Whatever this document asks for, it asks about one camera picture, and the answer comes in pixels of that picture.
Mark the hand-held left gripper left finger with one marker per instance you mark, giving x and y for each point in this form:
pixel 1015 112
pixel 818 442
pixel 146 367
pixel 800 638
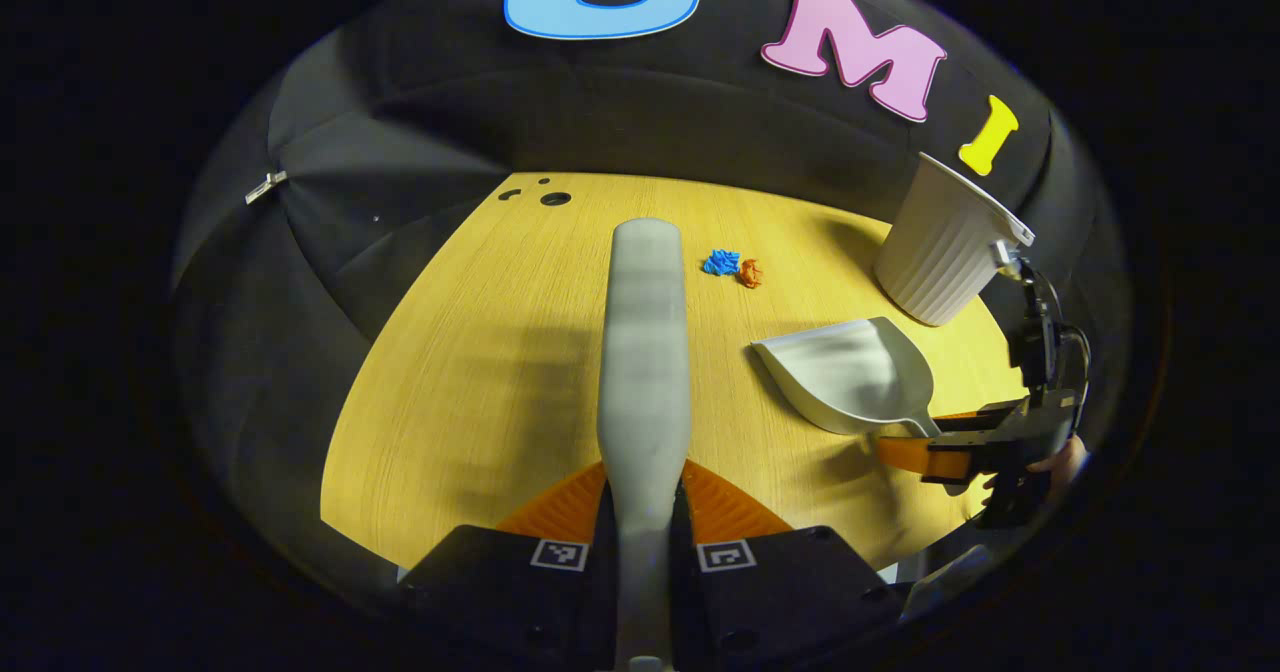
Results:
pixel 600 592

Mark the blue paper trash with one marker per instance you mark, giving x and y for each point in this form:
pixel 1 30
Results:
pixel 721 262

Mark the black backdrop cloth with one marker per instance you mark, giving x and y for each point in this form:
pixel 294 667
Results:
pixel 400 132

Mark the grey white dustpan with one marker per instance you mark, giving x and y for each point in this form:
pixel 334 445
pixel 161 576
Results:
pixel 850 372

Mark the small white broom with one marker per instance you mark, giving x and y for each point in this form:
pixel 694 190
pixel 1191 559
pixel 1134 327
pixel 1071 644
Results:
pixel 645 352

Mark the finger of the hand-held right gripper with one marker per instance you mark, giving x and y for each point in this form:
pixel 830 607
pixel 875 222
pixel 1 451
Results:
pixel 915 455
pixel 965 418

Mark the white ribbed garbage bin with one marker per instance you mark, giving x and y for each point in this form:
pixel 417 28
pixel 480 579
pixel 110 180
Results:
pixel 940 252

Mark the orange paper trash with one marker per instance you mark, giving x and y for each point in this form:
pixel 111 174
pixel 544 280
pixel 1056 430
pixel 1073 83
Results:
pixel 750 273

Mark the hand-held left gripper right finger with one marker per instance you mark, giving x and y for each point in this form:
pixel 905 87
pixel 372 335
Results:
pixel 690 592

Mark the white backdrop clip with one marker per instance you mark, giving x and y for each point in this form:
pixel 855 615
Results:
pixel 266 187

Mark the wooden desktop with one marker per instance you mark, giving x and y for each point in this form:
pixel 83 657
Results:
pixel 480 352

